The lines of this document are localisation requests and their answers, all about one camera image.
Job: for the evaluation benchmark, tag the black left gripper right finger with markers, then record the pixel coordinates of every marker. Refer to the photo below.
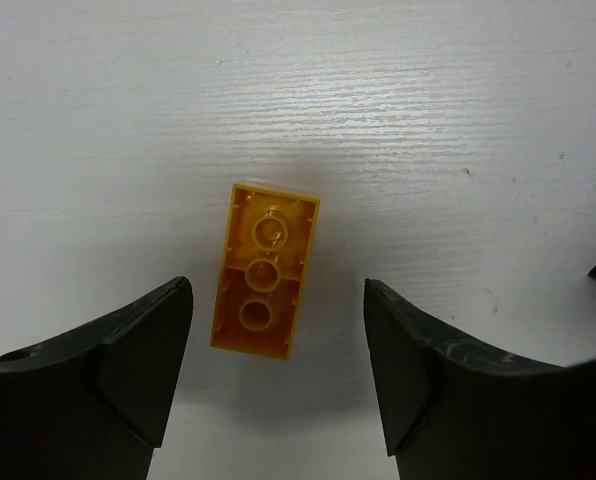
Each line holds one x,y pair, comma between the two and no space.
455,407

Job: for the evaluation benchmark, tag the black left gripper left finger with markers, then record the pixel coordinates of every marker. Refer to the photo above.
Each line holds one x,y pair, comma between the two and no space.
94,402

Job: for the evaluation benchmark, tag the yellow 2x4 lego brick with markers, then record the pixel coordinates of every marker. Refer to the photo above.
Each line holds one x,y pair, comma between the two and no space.
268,243

